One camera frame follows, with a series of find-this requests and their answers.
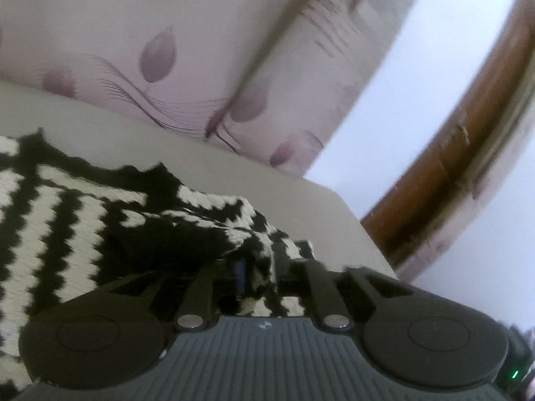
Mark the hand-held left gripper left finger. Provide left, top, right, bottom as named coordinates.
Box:
left=94, top=259, right=250, bottom=335

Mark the brown wooden door frame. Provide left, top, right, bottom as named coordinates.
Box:
left=360, top=0, right=535, bottom=272

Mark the black and white striped sweater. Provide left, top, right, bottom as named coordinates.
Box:
left=0, top=129, right=319, bottom=401

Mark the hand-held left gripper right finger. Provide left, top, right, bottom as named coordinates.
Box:
left=278, top=240, right=415, bottom=335

